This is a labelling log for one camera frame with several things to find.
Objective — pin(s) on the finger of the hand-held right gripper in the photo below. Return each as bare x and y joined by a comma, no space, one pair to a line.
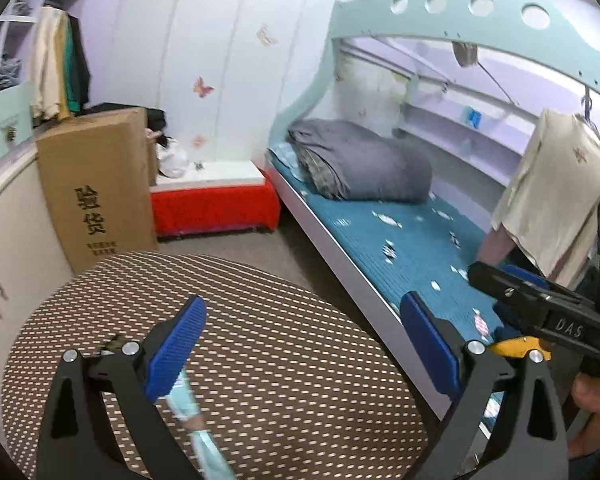
510,290
530,277

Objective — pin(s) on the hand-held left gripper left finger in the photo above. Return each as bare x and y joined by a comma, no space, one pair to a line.
175,350

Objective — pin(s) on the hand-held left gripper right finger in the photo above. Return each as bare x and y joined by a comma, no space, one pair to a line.
430,350

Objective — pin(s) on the light blue plastic wrapper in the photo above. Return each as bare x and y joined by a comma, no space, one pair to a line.
200,430

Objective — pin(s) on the pink hanging garment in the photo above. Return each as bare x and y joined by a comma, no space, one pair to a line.
497,247

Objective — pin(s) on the small dark wrapper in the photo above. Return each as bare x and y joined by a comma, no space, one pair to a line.
111,345

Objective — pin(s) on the beige hanging shirt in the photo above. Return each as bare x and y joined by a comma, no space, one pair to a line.
550,195

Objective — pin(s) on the blue quilted bed mat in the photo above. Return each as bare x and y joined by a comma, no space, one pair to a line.
405,245

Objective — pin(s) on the round dotted brown table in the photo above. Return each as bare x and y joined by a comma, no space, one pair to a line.
290,360

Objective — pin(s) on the red cloth covered bench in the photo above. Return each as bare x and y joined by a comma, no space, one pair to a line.
210,210

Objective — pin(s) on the blue clothes hanger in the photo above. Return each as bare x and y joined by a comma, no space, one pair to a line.
592,120

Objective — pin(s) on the small blue item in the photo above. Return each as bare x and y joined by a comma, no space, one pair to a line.
474,117

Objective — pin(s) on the white bench top board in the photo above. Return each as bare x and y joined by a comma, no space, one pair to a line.
220,175

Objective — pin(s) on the brown cardboard box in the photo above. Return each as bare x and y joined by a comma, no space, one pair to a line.
95,185

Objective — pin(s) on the white plastic bag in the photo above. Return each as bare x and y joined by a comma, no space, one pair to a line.
172,160

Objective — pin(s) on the beige curved cabinet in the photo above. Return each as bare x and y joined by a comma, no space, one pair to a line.
20,240

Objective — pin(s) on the grey folded quilt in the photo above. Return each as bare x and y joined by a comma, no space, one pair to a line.
365,165

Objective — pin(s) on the grey checkered pillow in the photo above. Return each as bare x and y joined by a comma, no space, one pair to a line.
317,175

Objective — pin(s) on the faint pink butterfly sticker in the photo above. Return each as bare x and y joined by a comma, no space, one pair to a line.
198,140

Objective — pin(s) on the light blue pillow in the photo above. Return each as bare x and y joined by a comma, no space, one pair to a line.
282,157

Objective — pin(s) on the black clothes pile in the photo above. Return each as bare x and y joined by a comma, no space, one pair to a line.
156,121

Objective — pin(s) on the grey hanging cloth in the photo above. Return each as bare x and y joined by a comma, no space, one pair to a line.
464,54

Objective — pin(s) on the teal drawer cabinet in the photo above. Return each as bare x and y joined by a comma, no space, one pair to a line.
5,125

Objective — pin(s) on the green hanging garment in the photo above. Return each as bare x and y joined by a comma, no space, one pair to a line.
71,70

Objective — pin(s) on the black hanging garment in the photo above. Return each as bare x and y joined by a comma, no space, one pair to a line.
82,65

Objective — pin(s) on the beige hanging garment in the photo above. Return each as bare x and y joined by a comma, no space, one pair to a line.
47,65

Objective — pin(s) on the white wardrobe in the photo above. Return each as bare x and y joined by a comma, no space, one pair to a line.
180,35

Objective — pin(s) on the pale butterfly sticker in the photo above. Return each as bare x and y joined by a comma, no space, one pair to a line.
266,35

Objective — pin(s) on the folded jeans stack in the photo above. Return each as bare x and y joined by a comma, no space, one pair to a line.
0,72

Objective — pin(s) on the open shelf unit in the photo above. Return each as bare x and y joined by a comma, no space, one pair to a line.
25,0

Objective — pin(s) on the lilac bed wall shelf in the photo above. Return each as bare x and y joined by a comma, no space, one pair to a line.
445,140

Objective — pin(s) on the bunk bed frame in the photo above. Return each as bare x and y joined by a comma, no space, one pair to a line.
380,20

